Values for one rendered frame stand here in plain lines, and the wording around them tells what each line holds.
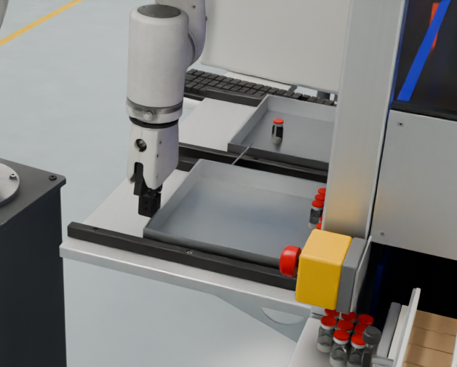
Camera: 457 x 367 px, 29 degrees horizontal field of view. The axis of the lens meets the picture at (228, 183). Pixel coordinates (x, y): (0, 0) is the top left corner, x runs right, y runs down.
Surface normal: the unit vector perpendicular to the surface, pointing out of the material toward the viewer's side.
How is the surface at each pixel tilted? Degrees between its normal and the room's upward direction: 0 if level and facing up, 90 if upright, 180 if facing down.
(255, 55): 90
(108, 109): 0
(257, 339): 0
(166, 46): 91
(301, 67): 90
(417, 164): 90
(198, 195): 0
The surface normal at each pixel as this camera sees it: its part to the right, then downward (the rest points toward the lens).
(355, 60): -0.32, 0.43
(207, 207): 0.06, -0.88
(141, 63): -0.52, 0.37
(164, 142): 0.92, 0.22
